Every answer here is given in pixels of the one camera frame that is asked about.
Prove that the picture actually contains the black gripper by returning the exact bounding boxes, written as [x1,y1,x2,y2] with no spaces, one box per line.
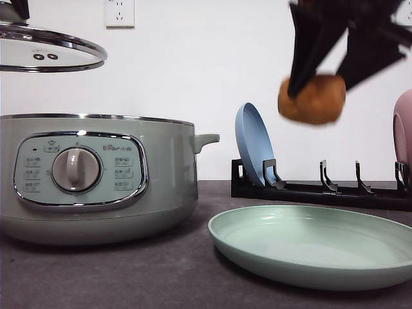
[288,0,412,97]

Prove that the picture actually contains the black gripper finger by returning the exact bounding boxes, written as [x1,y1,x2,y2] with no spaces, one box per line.
[14,0,30,20]

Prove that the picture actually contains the white wall socket right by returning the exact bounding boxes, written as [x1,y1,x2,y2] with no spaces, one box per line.
[397,0,412,25]

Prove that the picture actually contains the green plate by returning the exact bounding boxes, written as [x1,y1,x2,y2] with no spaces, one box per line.
[208,205,412,291]

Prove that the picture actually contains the brown potato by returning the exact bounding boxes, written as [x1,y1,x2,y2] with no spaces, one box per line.
[278,75,346,124]

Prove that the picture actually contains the pink plate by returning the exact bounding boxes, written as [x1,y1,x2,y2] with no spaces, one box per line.
[393,88,412,179]

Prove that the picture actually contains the green electric steamer pot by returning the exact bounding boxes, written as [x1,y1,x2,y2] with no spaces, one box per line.
[0,113,220,245]

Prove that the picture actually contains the blue plate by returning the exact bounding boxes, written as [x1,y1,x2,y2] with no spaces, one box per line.
[235,102,275,186]

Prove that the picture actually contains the black dish rack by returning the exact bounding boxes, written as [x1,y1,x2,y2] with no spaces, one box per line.
[231,159,412,212]

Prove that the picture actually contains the white wall socket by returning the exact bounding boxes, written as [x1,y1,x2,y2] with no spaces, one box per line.
[397,0,412,25]
[104,0,135,30]

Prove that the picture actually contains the glass steamer lid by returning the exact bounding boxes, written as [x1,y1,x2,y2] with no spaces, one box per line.
[0,24,107,72]

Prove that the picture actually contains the white wall socket left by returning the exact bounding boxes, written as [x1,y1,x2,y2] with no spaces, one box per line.
[104,0,135,30]

